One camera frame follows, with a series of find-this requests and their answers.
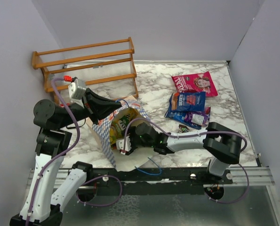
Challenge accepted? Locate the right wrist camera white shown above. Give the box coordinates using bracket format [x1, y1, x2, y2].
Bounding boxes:
[116, 136, 132, 155]

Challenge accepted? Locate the blue Kettle chips bag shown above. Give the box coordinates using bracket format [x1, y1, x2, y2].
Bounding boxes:
[165, 111, 184, 122]

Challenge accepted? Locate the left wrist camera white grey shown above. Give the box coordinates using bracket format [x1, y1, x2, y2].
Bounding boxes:
[68, 78, 86, 100]

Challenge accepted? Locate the wooden tiered shelf rack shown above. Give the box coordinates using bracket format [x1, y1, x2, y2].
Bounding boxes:
[31, 37, 139, 103]

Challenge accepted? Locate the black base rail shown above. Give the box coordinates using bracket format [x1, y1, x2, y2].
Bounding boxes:
[78, 167, 232, 196]

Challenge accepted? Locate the blue checkered paper bag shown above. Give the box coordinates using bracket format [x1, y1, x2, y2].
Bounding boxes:
[86, 96, 154, 172]

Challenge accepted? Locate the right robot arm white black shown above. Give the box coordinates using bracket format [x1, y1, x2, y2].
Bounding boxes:
[119, 122, 247, 184]

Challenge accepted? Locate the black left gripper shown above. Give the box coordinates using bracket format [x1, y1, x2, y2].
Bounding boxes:
[58, 87, 123, 129]

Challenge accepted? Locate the blue Burts chips bag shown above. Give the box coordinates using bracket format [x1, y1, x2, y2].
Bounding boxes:
[165, 92, 206, 117]

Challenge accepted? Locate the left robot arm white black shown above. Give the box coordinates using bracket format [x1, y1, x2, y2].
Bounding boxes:
[9, 89, 121, 226]

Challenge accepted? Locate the small brown chocolate packet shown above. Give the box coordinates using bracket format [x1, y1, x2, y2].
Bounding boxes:
[178, 124, 190, 133]

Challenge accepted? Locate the yellow M&M's packet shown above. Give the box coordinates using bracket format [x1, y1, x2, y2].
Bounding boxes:
[116, 113, 136, 131]

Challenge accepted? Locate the green yellow snack packet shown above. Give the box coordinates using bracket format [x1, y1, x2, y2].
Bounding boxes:
[110, 122, 125, 145]

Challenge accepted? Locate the pink Real crisps bag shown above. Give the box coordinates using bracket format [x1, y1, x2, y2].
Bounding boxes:
[171, 72, 218, 97]

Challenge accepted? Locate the purple snack packet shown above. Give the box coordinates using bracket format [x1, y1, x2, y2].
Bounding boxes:
[184, 106, 211, 130]

